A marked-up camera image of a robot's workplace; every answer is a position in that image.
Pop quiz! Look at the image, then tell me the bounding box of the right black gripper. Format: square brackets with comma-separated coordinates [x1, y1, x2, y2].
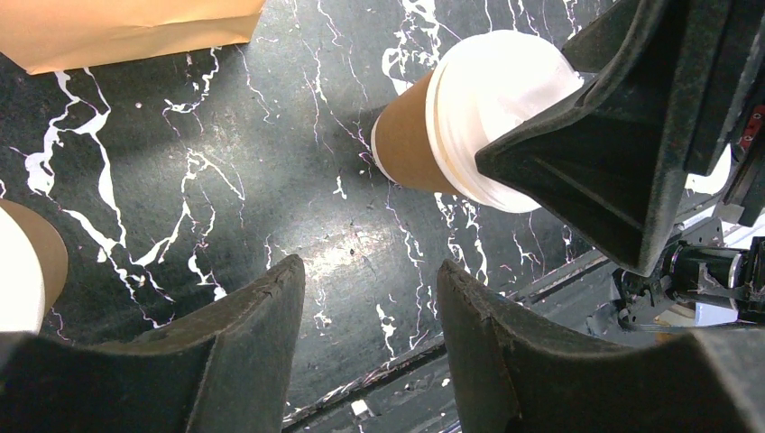
[475, 1, 764, 275]

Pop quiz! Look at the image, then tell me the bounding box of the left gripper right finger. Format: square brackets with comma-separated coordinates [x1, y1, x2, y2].
[437, 261, 764, 432]

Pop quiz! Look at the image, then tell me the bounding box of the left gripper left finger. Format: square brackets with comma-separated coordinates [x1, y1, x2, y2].
[1, 255, 306, 432]

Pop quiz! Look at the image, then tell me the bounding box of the single white cup lid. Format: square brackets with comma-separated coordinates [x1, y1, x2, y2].
[425, 30, 584, 214]

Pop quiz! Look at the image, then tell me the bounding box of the brown paper coffee cup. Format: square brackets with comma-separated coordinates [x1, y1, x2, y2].
[1, 199, 69, 334]

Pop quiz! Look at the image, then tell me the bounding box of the kraft paper takeout bag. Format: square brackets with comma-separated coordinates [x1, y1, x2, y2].
[1, 0, 264, 75]

